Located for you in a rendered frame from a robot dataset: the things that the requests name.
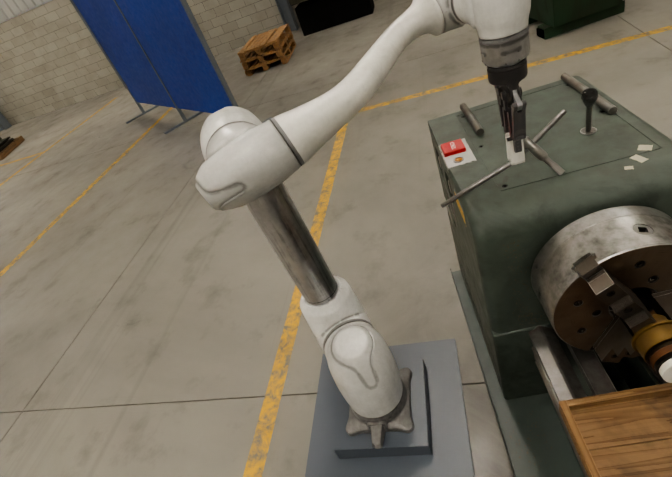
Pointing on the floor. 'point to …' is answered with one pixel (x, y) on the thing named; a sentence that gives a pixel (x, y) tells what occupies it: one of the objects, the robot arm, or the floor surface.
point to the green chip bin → (574, 0)
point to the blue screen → (152, 41)
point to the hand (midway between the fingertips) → (515, 147)
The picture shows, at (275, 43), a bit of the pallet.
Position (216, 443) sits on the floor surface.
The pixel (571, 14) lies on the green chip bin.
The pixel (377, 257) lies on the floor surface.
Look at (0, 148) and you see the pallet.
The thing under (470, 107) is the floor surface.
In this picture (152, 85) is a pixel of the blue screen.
